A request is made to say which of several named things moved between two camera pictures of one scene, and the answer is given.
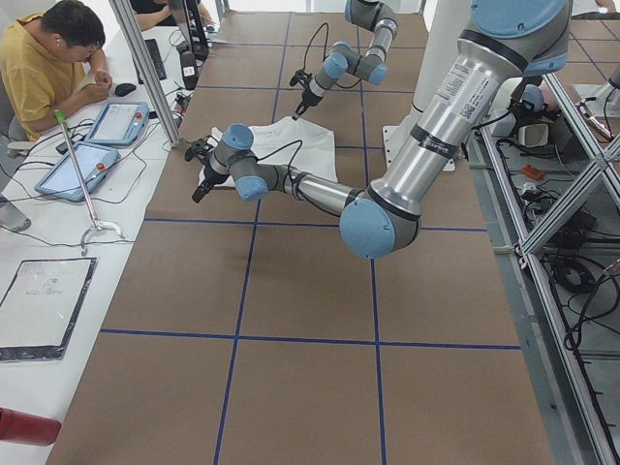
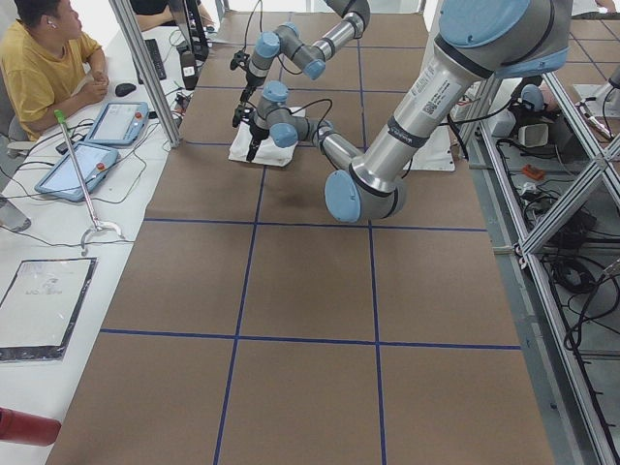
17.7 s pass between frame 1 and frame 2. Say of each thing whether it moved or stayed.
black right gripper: moved
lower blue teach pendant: stayed
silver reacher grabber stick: stayed
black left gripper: moved
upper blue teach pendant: stayed
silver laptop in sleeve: stayed
